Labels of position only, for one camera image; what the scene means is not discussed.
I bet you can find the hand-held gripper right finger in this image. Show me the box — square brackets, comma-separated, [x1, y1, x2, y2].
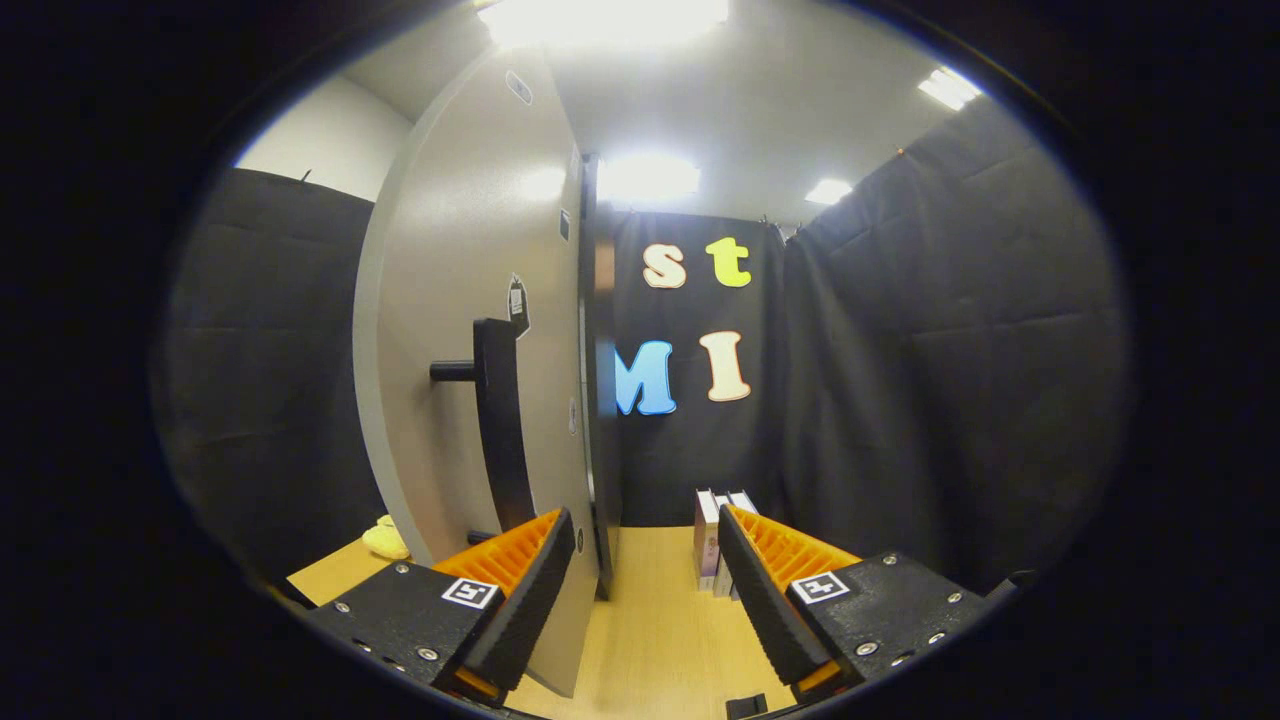
[718, 503, 1013, 705]

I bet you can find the black backdrop cloth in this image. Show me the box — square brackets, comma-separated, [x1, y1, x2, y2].
[160, 95, 1136, 601]

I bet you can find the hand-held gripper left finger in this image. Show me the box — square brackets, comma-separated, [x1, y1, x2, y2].
[300, 506, 578, 707]

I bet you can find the black door handle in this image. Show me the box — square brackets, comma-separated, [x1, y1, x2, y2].
[430, 318, 538, 546]

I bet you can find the beige cabinet door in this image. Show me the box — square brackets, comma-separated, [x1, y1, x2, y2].
[352, 45, 601, 699]

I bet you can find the yellow plush toy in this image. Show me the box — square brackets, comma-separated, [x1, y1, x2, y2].
[362, 515, 412, 562]

